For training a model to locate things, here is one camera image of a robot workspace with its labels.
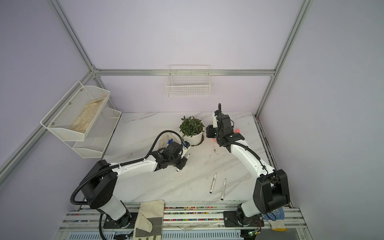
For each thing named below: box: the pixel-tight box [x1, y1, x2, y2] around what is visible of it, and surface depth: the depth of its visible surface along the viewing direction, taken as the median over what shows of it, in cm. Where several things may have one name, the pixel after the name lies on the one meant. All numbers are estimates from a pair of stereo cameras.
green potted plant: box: [179, 115, 205, 146], surface depth 92 cm
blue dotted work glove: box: [262, 207, 288, 232], surface depth 74 cm
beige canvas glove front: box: [133, 199, 165, 240], surface depth 73 cm
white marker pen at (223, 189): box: [220, 178, 227, 201], surface depth 84 cm
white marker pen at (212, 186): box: [209, 172, 217, 194], surface depth 86 cm
